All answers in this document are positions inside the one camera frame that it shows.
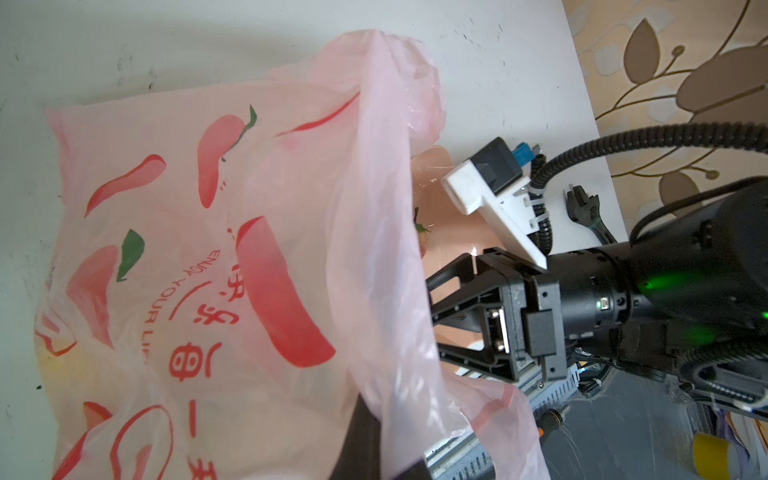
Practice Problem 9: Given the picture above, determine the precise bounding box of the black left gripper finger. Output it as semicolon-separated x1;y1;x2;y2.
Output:
329;395;385;480

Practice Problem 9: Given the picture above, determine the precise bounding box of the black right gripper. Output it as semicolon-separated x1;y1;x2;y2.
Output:
426;248;630;380

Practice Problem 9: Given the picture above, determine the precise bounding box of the pink plastic bag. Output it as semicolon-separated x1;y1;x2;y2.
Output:
32;28;550;480

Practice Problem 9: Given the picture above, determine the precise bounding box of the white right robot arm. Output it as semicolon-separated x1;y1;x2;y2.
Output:
426;177;767;420

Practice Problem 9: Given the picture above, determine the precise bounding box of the peach wavy fruit plate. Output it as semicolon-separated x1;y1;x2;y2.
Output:
410;145;505;349

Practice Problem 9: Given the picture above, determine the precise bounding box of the orange black screwdriver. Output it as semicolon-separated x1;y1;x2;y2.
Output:
536;404;571;444

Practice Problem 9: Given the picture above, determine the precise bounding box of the black adjustable wrench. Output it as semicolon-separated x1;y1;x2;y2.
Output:
565;185;617;245

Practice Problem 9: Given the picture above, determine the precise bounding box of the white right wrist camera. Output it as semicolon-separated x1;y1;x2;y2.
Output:
441;137;547;269

